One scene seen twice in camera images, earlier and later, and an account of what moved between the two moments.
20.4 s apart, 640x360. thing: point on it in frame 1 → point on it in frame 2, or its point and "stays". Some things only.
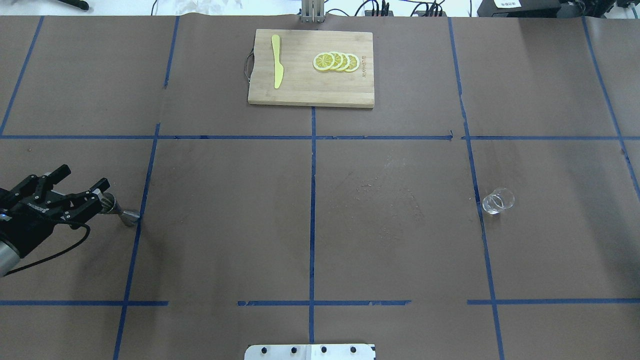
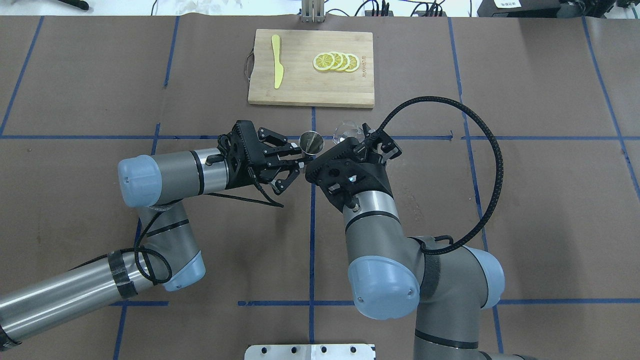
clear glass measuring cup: [500, 199] → [348, 128]
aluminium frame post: [312, 11] stays
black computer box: [519, 8] stays
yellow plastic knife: [278, 67] stays
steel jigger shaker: [109, 206] → [311, 142]
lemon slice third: [346, 62] stays
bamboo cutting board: [303, 84] stays
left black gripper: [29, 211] → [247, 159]
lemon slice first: [323, 61] stays
